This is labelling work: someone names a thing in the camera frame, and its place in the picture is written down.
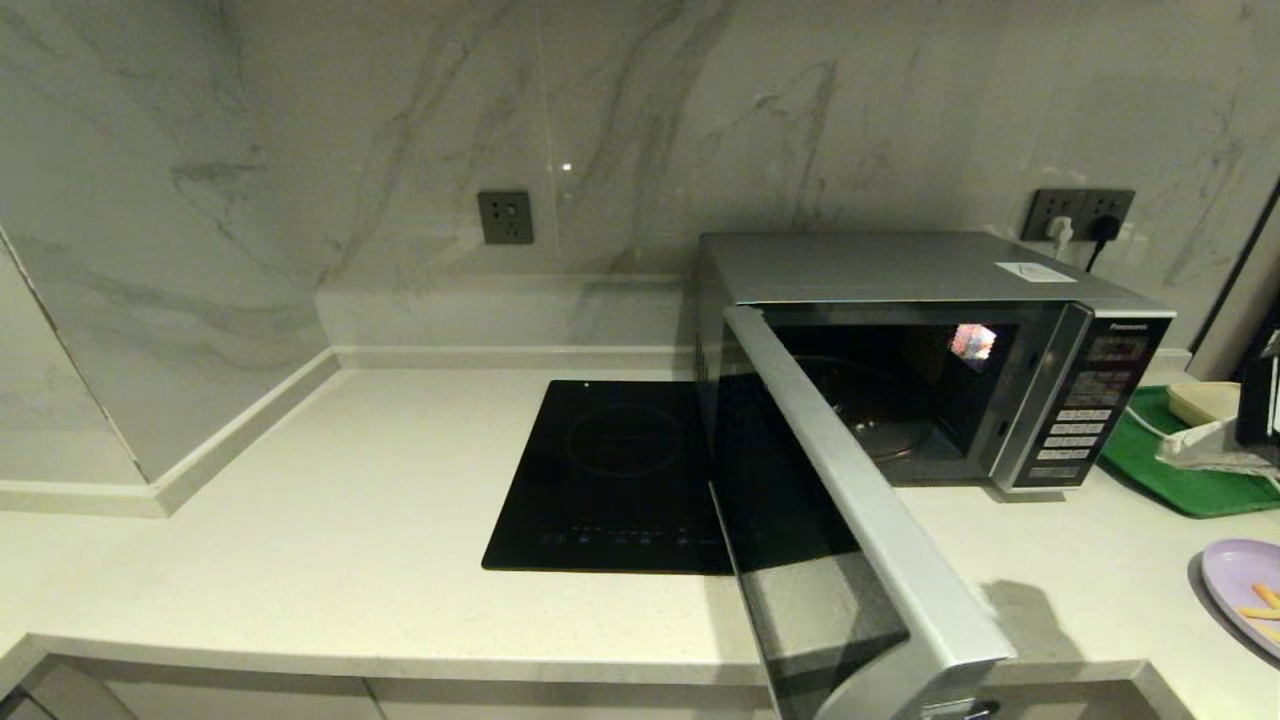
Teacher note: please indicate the cream power strip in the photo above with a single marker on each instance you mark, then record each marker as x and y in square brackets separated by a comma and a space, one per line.
[1205, 402]

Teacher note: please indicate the grey taped right gripper finger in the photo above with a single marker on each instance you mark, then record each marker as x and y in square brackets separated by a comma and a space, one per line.
[1230, 461]
[1215, 434]

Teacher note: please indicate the black glass microwave door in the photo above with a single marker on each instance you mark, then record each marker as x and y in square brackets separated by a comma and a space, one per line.
[860, 520]

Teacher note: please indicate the white paper label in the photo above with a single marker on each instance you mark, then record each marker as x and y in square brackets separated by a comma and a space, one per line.
[1036, 272]

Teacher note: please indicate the yellow french fry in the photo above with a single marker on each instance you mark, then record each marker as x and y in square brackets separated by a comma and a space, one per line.
[1266, 595]
[1270, 631]
[1258, 612]

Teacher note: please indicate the grey single wall socket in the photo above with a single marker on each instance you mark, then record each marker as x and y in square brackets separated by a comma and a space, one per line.
[505, 218]

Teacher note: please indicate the grey double wall socket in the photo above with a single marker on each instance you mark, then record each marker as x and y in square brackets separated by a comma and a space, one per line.
[1050, 204]

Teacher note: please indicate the black induction cooktop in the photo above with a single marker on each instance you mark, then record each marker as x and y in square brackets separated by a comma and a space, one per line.
[600, 480]

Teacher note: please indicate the green plastic tray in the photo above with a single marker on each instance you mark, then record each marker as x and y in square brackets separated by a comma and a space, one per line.
[1150, 470]

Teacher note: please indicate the white power plug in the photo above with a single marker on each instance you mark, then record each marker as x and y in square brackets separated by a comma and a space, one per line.
[1059, 234]

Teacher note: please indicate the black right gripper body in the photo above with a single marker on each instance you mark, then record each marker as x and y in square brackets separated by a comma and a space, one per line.
[1255, 390]

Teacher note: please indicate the grey cabinet front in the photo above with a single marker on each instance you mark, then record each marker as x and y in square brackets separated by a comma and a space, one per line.
[1080, 705]
[200, 700]
[560, 705]

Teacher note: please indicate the black power plug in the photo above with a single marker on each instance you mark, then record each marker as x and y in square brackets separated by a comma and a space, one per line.
[1104, 228]

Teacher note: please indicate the purple plate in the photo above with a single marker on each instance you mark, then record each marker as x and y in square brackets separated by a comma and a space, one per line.
[1230, 575]

